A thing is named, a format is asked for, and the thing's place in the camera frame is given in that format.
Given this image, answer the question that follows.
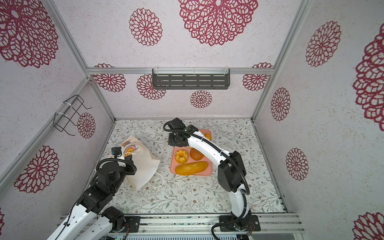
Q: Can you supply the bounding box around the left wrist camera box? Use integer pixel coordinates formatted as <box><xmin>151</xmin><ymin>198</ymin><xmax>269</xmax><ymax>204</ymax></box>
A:
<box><xmin>112</xmin><ymin>147</ymin><xmax>122</xmax><ymax>159</ymax></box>

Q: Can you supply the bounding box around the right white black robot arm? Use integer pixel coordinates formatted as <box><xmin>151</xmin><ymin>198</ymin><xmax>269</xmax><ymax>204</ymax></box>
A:
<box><xmin>163</xmin><ymin>118</ymin><xmax>261</xmax><ymax>239</ymax></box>

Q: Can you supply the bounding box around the pink plastic tray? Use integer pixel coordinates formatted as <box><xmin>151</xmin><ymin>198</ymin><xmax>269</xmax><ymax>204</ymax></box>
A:
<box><xmin>170</xmin><ymin>146</ymin><xmax>213</xmax><ymax>177</ymax></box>

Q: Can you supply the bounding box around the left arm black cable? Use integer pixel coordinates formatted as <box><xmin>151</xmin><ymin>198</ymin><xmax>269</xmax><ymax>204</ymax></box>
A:
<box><xmin>95</xmin><ymin>157</ymin><xmax>138</xmax><ymax>176</ymax></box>

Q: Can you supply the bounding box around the white printed paper bag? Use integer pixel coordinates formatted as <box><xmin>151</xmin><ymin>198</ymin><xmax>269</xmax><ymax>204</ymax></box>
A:
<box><xmin>121</xmin><ymin>136</ymin><xmax>165</xmax><ymax>191</ymax></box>

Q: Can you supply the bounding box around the long yellow fake baguette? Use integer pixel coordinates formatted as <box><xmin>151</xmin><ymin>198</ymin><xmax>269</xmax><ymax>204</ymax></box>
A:
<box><xmin>175</xmin><ymin>162</ymin><xmax>208</xmax><ymax>176</ymax></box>

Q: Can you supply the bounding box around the grey slotted wall shelf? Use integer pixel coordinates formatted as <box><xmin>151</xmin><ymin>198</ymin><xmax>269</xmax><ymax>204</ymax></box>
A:
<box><xmin>152</xmin><ymin>69</ymin><xmax>231</xmax><ymax>90</ymax></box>

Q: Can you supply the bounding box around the yellow twisted fake bread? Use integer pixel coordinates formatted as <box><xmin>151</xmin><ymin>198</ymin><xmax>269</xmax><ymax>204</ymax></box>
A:
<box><xmin>204</xmin><ymin>133</ymin><xmax>212</xmax><ymax>141</ymax></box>

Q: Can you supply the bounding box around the black wire wall rack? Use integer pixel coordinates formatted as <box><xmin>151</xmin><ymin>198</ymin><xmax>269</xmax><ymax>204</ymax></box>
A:
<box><xmin>53</xmin><ymin>95</ymin><xmax>91</xmax><ymax>137</ymax></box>

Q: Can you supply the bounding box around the round fake bread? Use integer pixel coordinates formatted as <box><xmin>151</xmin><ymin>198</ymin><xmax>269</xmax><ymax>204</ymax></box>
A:
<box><xmin>190</xmin><ymin>148</ymin><xmax>204</xmax><ymax>161</ymax></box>

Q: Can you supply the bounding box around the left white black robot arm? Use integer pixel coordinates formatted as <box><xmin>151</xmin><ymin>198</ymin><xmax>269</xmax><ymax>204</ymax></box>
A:
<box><xmin>48</xmin><ymin>156</ymin><xmax>140</xmax><ymax>240</ymax></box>

